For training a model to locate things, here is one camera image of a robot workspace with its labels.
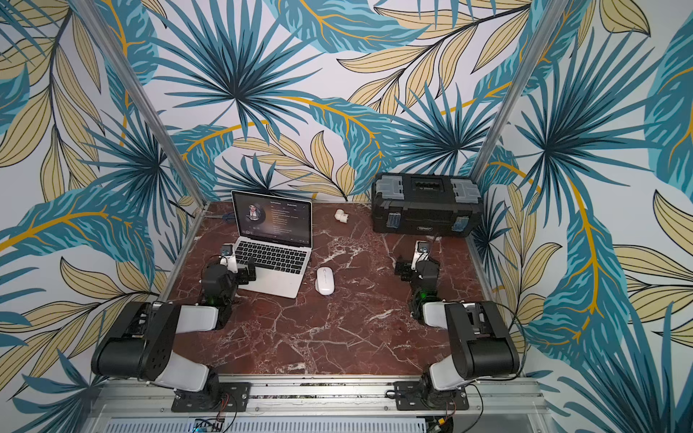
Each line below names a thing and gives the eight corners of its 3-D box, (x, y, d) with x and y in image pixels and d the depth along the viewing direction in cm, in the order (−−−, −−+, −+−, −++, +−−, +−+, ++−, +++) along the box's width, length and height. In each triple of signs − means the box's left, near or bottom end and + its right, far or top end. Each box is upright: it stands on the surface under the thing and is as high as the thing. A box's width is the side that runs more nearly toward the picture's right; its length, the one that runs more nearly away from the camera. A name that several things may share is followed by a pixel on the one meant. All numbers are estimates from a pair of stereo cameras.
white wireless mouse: (315, 295, 95) (314, 291, 93) (317, 271, 101) (316, 267, 99) (334, 295, 95) (333, 291, 93) (334, 271, 101) (334, 267, 99)
